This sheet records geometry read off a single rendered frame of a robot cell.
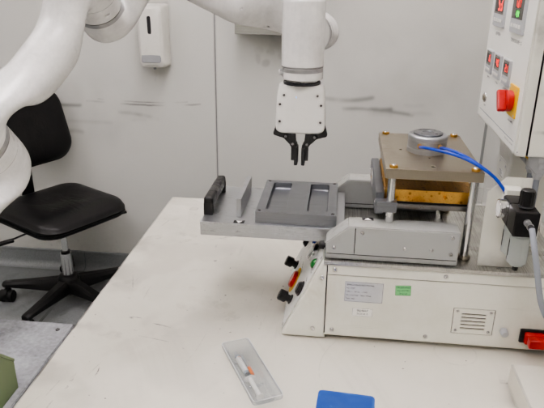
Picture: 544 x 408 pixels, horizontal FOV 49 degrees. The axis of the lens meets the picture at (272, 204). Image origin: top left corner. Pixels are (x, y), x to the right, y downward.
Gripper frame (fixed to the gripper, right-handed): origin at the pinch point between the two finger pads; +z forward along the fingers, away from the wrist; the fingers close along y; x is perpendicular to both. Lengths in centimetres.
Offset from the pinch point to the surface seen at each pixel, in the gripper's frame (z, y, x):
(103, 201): 60, -93, 114
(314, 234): 13.3, 4.2, -11.0
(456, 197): 4.2, 31.2, -10.2
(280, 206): 10.9, -3.6, -2.5
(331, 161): 45, 5, 144
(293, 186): 9.4, -1.6, 6.1
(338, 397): 33.9, 10.5, -34.6
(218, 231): 13.8, -15.6, -11.0
